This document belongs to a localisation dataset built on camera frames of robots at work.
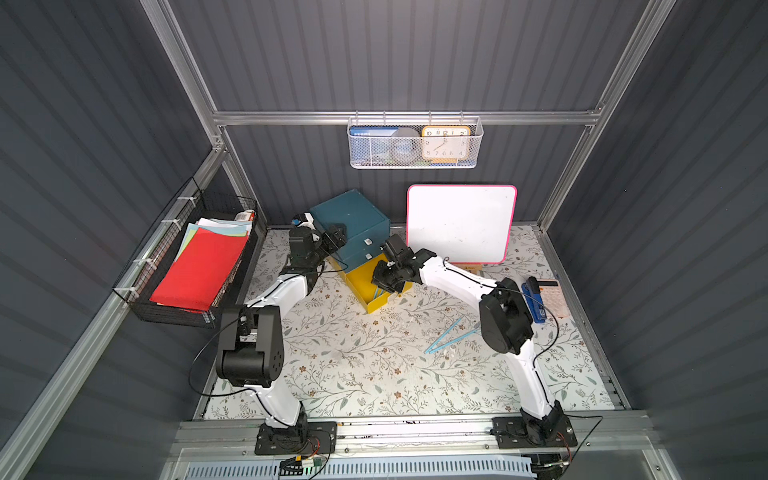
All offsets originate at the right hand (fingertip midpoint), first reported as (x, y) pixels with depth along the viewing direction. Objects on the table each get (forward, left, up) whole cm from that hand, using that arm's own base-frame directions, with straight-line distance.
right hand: (376, 277), depth 94 cm
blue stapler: (-2, -51, -7) cm, 51 cm away
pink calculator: (-2, -59, -9) cm, 60 cm away
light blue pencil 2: (-16, -19, -10) cm, 27 cm away
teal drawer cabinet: (+10, +3, +13) cm, 16 cm away
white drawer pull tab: (+7, +2, +9) cm, 12 cm away
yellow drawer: (+3, +6, -5) cm, 8 cm away
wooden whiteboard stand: (+8, -34, -5) cm, 35 cm away
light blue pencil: (-5, 0, -2) cm, 5 cm away
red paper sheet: (-14, +40, +21) cm, 47 cm away
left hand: (+10, +13, +12) cm, 20 cm away
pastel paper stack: (0, +37, +22) cm, 43 cm away
